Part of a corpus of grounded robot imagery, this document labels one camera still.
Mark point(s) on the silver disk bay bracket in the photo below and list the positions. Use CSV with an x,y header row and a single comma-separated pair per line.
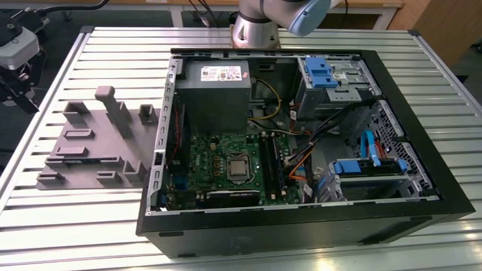
x,y
376,178

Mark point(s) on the blue disk carrier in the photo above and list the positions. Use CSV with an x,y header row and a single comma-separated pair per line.
x,y
350,166

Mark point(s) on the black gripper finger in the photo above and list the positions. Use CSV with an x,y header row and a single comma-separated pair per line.
x,y
28,104

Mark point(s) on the CPU socket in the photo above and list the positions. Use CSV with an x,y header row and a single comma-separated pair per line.
x,y
239,155

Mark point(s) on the black open PC case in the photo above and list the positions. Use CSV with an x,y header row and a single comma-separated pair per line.
x,y
263,226

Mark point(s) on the wooden desk white legs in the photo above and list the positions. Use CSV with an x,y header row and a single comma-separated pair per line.
x,y
376,3

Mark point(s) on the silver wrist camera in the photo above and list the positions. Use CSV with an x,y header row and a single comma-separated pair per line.
x,y
19,48

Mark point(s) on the gray power supply unit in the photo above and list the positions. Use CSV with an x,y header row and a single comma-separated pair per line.
x,y
211,107

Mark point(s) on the silver CPU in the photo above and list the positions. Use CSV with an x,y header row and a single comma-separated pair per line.
x,y
238,168

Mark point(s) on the RAM memory stick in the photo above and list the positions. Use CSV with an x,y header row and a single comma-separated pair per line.
x,y
80,161

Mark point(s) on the silver drive cage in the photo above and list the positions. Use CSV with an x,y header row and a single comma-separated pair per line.
x,y
346,93

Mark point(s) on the black RAM slot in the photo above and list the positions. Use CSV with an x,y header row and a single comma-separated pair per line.
x,y
264,161

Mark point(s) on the black graphics card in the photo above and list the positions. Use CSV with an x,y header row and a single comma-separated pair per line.
x,y
234,197

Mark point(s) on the blue expansion slot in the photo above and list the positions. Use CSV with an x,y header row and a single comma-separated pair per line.
x,y
181,182

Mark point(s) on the wooden cabinet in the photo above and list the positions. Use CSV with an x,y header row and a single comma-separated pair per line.
x,y
443,28

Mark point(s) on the blue drive bay latch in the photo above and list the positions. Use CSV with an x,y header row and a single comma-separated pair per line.
x,y
319,73

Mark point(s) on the gray parts rack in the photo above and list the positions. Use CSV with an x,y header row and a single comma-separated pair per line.
x,y
97,132

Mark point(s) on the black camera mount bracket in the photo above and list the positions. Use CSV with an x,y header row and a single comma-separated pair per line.
x,y
11,25

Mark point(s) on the green motherboard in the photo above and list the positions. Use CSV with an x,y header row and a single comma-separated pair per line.
x,y
207,158

